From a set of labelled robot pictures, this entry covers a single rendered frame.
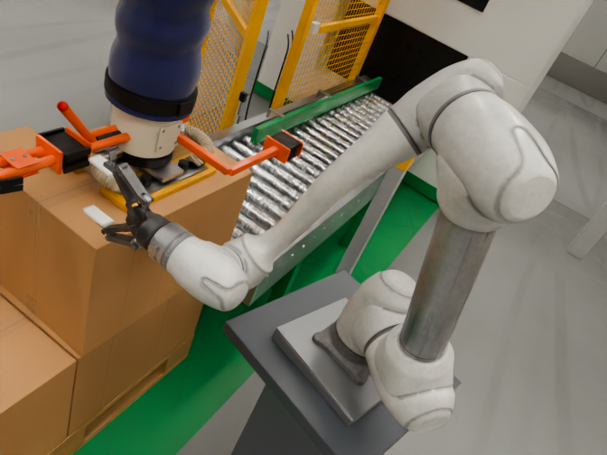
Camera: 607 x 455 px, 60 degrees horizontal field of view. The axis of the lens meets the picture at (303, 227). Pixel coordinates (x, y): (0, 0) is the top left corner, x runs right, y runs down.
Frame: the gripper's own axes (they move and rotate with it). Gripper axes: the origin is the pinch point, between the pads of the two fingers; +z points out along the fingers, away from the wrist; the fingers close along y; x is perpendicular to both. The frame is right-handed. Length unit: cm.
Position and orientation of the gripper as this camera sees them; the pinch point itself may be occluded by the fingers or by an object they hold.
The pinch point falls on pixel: (94, 186)
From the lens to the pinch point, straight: 122.8
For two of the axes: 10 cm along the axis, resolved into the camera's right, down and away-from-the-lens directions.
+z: -7.9, -5.5, 2.7
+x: 5.2, -3.6, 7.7
